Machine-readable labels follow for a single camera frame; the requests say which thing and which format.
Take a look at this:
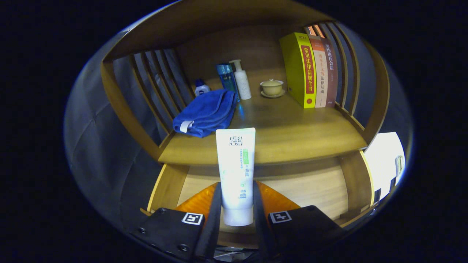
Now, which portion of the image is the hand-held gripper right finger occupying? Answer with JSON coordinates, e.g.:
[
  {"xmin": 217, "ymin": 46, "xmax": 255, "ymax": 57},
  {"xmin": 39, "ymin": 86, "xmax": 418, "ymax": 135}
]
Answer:
[{"xmin": 252, "ymin": 180, "xmax": 346, "ymax": 258}]

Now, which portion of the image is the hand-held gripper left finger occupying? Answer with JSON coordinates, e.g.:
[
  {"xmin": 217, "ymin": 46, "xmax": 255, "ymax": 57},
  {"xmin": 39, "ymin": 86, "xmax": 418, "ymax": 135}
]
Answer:
[{"xmin": 130, "ymin": 182, "xmax": 223, "ymax": 260}]

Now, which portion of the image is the white cleanser tube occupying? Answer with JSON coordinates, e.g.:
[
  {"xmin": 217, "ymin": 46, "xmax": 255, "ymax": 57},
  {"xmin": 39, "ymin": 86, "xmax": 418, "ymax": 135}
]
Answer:
[{"xmin": 215, "ymin": 127, "xmax": 256, "ymax": 227}]

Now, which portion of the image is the wooden drawer with black knob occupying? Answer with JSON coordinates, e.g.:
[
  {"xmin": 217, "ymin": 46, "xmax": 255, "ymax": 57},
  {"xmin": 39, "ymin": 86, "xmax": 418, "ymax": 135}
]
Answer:
[{"xmin": 141, "ymin": 150, "xmax": 379, "ymax": 249}]

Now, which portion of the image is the white side cabinet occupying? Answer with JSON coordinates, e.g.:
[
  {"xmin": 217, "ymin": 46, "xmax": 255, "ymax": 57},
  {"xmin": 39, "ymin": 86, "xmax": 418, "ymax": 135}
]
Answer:
[{"xmin": 364, "ymin": 131, "xmax": 406, "ymax": 201}]

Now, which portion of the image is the wooden cabinet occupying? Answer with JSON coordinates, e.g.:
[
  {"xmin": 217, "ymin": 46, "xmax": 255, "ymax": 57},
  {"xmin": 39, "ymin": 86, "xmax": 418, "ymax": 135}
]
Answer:
[{"xmin": 101, "ymin": 0, "xmax": 391, "ymax": 165}]

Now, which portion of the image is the blue folded towel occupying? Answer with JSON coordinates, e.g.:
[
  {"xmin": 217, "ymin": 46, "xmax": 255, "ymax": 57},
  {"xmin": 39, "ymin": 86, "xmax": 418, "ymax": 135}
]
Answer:
[{"xmin": 172, "ymin": 89, "xmax": 238, "ymax": 138}]

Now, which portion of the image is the yellow-green saucer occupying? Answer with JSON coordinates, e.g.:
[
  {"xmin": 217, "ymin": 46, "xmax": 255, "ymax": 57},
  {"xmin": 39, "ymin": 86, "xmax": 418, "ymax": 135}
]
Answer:
[{"xmin": 260, "ymin": 89, "xmax": 286, "ymax": 99}]

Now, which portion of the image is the yellow-green lidded teacup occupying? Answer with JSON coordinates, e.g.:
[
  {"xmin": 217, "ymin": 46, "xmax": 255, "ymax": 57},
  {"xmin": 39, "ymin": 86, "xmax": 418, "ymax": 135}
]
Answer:
[{"xmin": 260, "ymin": 79, "xmax": 284, "ymax": 96}]

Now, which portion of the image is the small white blue-capped bottle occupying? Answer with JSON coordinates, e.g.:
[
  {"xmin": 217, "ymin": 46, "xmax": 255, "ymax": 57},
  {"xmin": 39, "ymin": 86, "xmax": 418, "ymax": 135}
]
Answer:
[{"xmin": 194, "ymin": 79, "xmax": 211, "ymax": 97}]

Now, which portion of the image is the white pump bottle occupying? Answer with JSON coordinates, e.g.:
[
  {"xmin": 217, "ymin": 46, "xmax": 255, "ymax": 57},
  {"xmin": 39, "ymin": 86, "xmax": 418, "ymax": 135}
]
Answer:
[{"xmin": 229, "ymin": 59, "xmax": 252, "ymax": 100}]

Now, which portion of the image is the teal blue bottle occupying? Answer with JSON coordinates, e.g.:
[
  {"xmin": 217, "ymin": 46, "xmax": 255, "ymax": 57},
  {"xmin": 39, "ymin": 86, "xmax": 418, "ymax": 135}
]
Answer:
[{"xmin": 216, "ymin": 63, "xmax": 241, "ymax": 103}]

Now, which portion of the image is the orange and white book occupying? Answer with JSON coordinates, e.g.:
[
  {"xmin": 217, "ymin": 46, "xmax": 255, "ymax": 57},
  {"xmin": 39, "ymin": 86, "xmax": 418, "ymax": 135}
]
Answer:
[{"xmin": 308, "ymin": 35, "xmax": 329, "ymax": 108}]

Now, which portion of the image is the brown book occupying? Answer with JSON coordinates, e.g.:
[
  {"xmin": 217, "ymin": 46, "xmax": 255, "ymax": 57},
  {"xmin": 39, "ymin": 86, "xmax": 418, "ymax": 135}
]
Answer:
[{"xmin": 322, "ymin": 38, "xmax": 339, "ymax": 107}]

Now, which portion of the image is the thick yellow book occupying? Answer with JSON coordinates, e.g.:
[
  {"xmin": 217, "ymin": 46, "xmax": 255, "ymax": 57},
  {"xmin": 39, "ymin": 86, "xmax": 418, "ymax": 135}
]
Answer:
[{"xmin": 279, "ymin": 32, "xmax": 317, "ymax": 109}]

